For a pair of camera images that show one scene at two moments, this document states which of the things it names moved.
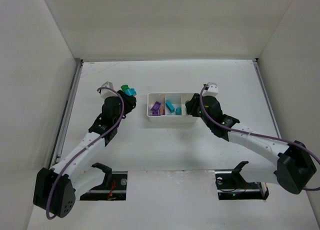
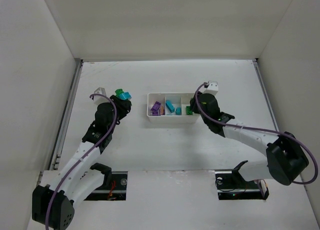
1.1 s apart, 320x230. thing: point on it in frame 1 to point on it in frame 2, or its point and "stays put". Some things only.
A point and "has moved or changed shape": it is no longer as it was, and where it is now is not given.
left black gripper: (128, 100) stays put
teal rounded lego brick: (131, 91) has moved or changed shape
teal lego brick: (170, 106) stays put
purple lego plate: (156, 106) stays put
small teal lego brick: (178, 111) stays put
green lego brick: (124, 87) has moved or changed shape
